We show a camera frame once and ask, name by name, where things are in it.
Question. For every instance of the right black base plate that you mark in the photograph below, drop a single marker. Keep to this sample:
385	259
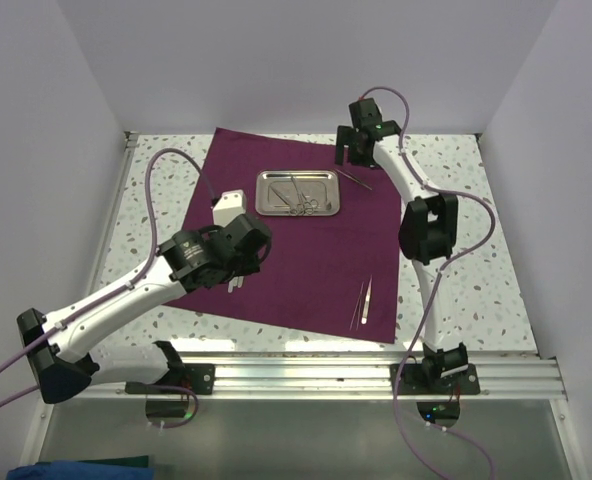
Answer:
415	381

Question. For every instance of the broad steel tweezers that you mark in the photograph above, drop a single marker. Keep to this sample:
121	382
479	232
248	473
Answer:
366	303

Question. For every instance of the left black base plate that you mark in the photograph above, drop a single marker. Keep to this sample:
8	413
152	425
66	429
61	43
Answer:
198	378

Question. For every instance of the long steel forceps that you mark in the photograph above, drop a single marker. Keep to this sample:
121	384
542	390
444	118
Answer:
358	303

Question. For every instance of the green cloth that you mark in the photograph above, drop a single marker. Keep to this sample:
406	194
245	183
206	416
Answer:
141	461

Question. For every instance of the steel instrument tray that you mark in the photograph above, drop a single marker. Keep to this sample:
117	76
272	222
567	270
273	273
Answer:
325	188

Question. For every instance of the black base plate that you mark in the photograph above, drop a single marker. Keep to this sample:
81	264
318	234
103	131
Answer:
198	378
415	381

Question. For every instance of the thin steel forceps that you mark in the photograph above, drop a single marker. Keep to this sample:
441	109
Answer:
353	178

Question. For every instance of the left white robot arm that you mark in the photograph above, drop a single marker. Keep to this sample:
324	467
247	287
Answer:
65	347

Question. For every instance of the steel scissors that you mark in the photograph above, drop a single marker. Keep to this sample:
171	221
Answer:
283	194

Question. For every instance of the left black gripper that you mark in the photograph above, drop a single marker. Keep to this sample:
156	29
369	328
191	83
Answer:
249	266

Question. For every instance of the blue cloth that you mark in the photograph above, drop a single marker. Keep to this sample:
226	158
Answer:
66	470

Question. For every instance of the steel hemostat clamp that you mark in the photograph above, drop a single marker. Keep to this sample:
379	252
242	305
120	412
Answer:
307	203

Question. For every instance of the purple cloth wrap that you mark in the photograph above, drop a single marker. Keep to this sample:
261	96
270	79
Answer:
311	280

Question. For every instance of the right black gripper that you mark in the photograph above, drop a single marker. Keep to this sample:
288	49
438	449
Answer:
353	158

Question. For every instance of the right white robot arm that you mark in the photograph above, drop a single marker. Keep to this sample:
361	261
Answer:
426	237

